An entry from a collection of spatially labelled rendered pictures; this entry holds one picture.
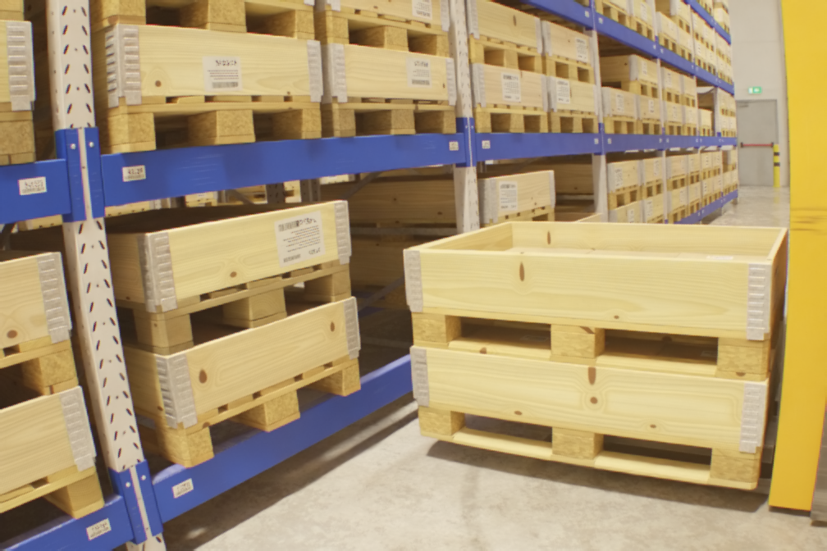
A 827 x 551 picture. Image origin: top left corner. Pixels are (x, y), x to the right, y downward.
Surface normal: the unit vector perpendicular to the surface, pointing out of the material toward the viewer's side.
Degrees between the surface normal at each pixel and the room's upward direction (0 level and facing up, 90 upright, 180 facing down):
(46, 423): 90
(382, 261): 90
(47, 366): 90
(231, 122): 90
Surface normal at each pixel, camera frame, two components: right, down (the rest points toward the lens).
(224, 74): 0.84, 0.04
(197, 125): -0.54, 0.19
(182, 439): 0.18, 0.18
